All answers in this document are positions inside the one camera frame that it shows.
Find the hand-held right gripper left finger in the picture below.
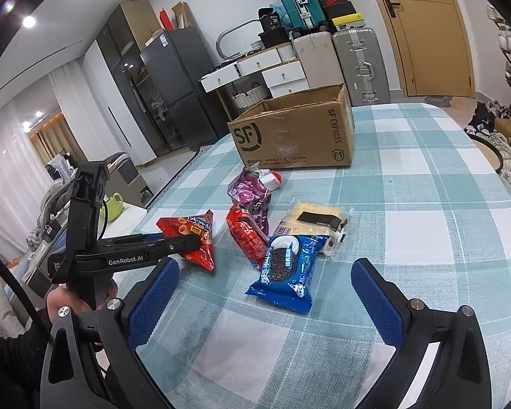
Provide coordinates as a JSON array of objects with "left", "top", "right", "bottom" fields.
[{"left": 38, "top": 256, "right": 182, "bottom": 409}]

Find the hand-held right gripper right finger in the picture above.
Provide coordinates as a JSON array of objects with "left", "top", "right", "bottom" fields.
[{"left": 351, "top": 258, "right": 492, "bottom": 409}]

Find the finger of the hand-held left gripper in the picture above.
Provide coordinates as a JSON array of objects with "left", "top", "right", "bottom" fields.
[
  {"left": 96, "top": 235, "right": 202, "bottom": 261},
  {"left": 98, "top": 232, "right": 175, "bottom": 248}
]

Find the red triangular snack packet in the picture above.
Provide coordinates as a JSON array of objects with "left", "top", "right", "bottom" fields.
[{"left": 155, "top": 209, "right": 217, "bottom": 272}]

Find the long red snack packet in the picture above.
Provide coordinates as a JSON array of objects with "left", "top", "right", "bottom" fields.
[{"left": 226, "top": 204, "right": 270, "bottom": 270}]

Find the purple snack packet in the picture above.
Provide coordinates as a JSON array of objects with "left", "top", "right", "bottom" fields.
[{"left": 227, "top": 167, "right": 273, "bottom": 231}]

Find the blue cookie packet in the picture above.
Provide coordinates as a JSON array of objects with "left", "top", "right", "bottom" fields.
[{"left": 245, "top": 233, "right": 330, "bottom": 314}]

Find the beige cracker packet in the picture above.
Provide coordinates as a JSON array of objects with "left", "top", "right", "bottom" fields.
[{"left": 278, "top": 198, "right": 354, "bottom": 258}]

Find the white red snack packet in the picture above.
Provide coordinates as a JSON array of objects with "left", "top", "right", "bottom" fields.
[{"left": 258, "top": 169, "right": 283, "bottom": 192}]

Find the large printed cardboard box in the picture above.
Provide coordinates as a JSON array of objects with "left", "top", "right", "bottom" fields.
[{"left": 227, "top": 84, "right": 355, "bottom": 169}]

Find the person's left forearm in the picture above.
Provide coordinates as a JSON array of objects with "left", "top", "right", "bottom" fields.
[{"left": 0, "top": 321, "right": 54, "bottom": 409}]

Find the person's left hand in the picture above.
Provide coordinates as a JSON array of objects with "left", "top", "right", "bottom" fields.
[{"left": 46, "top": 282, "right": 120, "bottom": 321}]

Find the white side table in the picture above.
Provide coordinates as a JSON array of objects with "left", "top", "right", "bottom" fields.
[{"left": 104, "top": 202, "right": 149, "bottom": 241}]

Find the green watering can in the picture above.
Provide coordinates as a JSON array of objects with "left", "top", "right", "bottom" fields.
[{"left": 101, "top": 193, "right": 125, "bottom": 223}]

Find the pile of clothes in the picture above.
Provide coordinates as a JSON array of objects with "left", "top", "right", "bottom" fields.
[{"left": 28, "top": 153, "right": 75, "bottom": 260}]

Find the dark grey bin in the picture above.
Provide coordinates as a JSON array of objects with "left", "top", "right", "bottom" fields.
[{"left": 104, "top": 153, "right": 154, "bottom": 209}]

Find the white sheer curtain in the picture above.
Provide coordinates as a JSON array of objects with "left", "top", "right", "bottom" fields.
[{"left": 0, "top": 62, "right": 69, "bottom": 265}]

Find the white wardrobe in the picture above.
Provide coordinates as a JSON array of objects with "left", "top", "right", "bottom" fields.
[{"left": 83, "top": 40, "right": 130, "bottom": 167}]

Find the dark grey refrigerator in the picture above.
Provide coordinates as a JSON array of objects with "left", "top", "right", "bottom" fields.
[{"left": 140, "top": 28, "right": 220, "bottom": 156}]

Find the dark glass cabinet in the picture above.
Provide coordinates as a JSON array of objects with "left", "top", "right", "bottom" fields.
[{"left": 96, "top": 1, "right": 162, "bottom": 167}]

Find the woven laundry basket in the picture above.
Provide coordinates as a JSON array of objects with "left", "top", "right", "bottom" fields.
[{"left": 231, "top": 83, "right": 268, "bottom": 111}]

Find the round beige stool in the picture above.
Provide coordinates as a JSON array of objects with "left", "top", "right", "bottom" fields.
[{"left": 466, "top": 132, "right": 504, "bottom": 171}]

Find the pile of sneakers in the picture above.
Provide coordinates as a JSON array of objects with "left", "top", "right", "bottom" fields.
[{"left": 464, "top": 100, "right": 511, "bottom": 199}]

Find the white dresser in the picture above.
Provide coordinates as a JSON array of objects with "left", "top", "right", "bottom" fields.
[{"left": 199, "top": 43, "right": 311, "bottom": 120}]

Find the oval mirror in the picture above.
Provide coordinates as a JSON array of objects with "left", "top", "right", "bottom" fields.
[{"left": 216, "top": 20, "right": 260, "bottom": 60}]

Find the flat brown cardboard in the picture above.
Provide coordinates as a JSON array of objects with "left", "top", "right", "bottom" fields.
[{"left": 171, "top": 1, "right": 195, "bottom": 30}]

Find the beige suitcase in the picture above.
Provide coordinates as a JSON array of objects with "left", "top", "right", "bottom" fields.
[{"left": 293, "top": 31, "right": 345, "bottom": 91}]

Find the silver suitcase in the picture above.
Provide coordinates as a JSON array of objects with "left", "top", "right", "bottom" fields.
[{"left": 332, "top": 27, "right": 391, "bottom": 107}]

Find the black printed box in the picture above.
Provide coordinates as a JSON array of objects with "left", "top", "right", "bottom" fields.
[{"left": 258, "top": 7, "right": 282, "bottom": 32}]

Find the blue plastic bag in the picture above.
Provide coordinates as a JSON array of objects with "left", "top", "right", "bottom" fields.
[{"left": 269, "top": 3, "right": 288, "bottom": 26}]

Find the yellow wooden door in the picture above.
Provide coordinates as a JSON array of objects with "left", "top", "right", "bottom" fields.
[{"left": 360, "top": 0, "right": 475, "bottom": 99}]

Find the yellow black shoe box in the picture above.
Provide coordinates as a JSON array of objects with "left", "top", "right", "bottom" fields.
[{"left": 329, "top": 12, "right": 369, "bottom": 31}]

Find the black cable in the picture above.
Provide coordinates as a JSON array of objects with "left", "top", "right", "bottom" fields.
[{"left": 0, "top": 239, "right": 56, "bottom": 346}]

